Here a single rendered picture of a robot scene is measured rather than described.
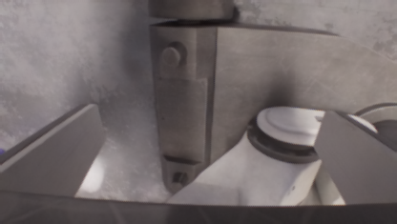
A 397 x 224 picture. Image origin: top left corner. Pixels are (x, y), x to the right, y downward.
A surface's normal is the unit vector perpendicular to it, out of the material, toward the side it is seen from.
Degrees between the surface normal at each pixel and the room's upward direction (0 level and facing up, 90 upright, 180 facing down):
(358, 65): 0
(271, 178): 90
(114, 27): 0
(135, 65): 0
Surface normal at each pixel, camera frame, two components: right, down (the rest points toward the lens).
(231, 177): 0.02, -0.88
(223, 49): -0.22, 0.46
